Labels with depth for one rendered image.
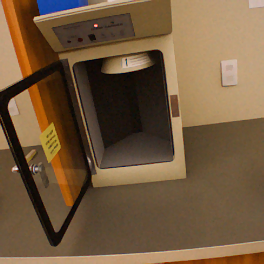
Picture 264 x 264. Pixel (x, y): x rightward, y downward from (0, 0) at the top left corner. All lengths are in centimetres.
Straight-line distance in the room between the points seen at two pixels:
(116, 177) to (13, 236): 38
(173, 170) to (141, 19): 48
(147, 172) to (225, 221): 30
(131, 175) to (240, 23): 77
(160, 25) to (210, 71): 59
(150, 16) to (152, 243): 56
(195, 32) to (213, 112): 38
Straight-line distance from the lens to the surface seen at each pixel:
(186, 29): 121
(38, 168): 62
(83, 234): 82
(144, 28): 72
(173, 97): 81
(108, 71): 83
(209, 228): 77
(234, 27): 125
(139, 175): 93
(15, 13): 75
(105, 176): 95
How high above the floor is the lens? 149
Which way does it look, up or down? 25 degrees down
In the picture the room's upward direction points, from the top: 10 degrees counter-clockwise
